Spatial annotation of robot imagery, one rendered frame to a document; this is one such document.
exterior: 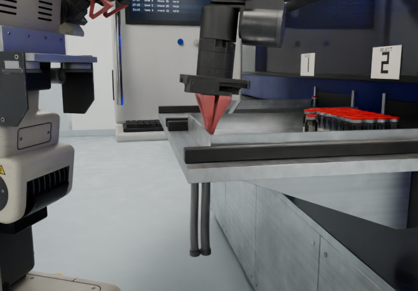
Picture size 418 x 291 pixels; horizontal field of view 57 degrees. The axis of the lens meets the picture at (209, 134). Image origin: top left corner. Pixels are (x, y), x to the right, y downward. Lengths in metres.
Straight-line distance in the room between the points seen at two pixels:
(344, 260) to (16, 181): 0.78
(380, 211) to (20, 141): 0.80
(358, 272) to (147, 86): 0.96
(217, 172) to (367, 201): 0.30
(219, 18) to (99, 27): 5.53
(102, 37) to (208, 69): 5.51
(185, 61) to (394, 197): 0.98
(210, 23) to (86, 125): 5.60
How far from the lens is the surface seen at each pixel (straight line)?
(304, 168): 0.55
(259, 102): 1.19
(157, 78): 1.48
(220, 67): 0.58
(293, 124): 0.86
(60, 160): 1.09
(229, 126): 0.82
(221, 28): 0.59
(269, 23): 0.57
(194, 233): 1.75
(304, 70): 1.12
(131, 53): 1.47
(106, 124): 6.11
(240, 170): 0.52
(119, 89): 1.41
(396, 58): 0.78
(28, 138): 1.06
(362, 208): 0.72
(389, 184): 0.73
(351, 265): 0.97
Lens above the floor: 1.01
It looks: 10 degrees down
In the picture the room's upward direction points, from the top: straight up
